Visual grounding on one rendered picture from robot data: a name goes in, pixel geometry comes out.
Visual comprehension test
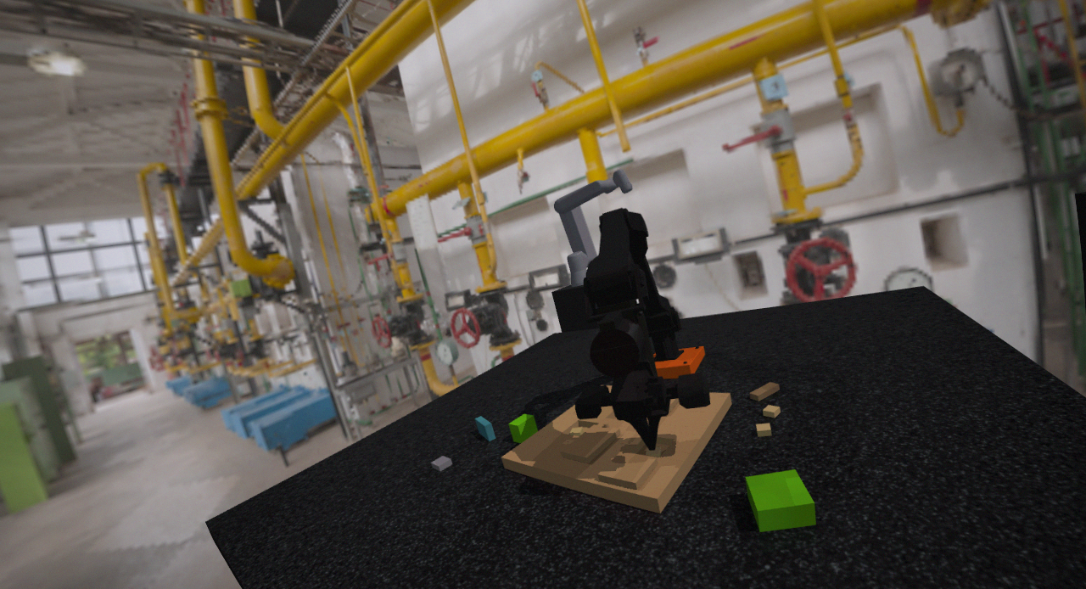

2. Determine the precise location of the teal rectangular block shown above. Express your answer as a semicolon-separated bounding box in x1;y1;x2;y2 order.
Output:
475;416;495;442

